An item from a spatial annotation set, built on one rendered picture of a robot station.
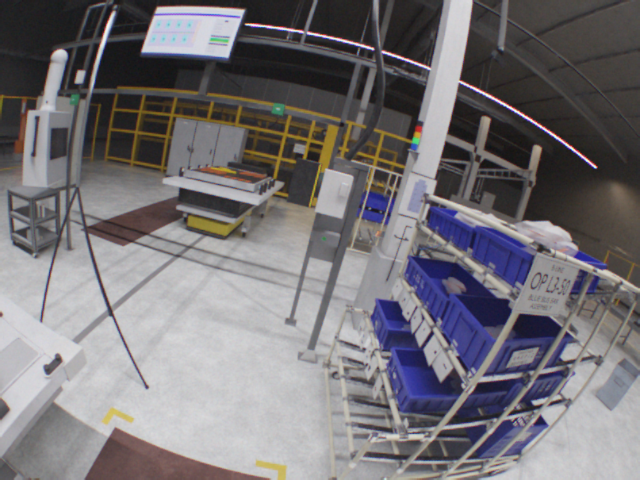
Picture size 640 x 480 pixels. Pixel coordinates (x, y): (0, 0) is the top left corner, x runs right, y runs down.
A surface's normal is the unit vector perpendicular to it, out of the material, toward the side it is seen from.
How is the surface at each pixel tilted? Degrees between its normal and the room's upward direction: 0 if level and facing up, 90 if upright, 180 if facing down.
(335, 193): 90
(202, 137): 90
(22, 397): 0
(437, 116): 90
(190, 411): 0
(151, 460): 0
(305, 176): 90
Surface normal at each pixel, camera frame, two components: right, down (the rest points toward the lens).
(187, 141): -0.01, 0.29
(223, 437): 0.25, -0.93
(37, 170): 0.40, 0.36
